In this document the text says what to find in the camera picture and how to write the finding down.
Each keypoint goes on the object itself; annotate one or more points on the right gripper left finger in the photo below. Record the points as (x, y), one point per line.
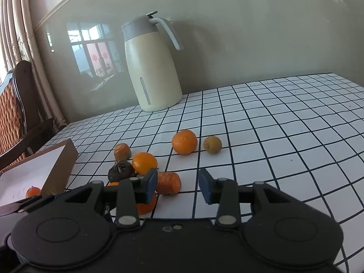
(131, 192)

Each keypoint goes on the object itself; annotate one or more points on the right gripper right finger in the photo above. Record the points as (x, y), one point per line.
(225, 193)

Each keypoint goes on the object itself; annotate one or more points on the small orange kumquat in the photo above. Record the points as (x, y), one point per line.
(142, 162)

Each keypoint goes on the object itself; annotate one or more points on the dark mangosteen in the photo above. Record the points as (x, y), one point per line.
(121, 170)

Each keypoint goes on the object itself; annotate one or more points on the brown dried fruit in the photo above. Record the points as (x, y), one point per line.
(122, 152)

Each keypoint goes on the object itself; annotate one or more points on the small tan longan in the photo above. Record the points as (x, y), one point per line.
(212, 145)

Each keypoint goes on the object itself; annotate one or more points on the orange tangerine back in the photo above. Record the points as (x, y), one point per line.
(184, 142)

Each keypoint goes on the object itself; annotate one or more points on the large orange tangerine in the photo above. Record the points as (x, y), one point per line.
(145, 208)

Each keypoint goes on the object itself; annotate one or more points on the brown cardboard box tray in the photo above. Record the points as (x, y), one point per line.
(48, 170)

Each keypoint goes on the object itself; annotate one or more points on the wooden sofa with orange cushions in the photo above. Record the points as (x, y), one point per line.
(24, 126)

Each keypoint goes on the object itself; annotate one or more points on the checkered white tablecloth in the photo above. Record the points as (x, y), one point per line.
(300, 134)

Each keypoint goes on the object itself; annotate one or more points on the cream grey thermos jug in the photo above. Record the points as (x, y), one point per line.
(149, 61)

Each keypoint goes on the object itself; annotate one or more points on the beige patterned curtain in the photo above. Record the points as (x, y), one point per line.
(18, 43)

